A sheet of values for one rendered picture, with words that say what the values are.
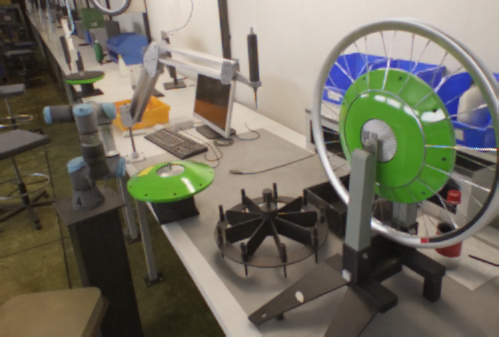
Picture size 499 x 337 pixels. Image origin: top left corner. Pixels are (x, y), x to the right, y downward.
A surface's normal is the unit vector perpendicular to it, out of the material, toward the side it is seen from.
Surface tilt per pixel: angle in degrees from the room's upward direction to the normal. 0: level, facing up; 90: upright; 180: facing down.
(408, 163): 94
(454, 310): 0
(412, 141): 87
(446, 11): 90
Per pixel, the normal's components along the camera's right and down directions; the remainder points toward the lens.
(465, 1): -0.88, 0.23
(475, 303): -0.06, -0.92
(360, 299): -0.32, -0.80
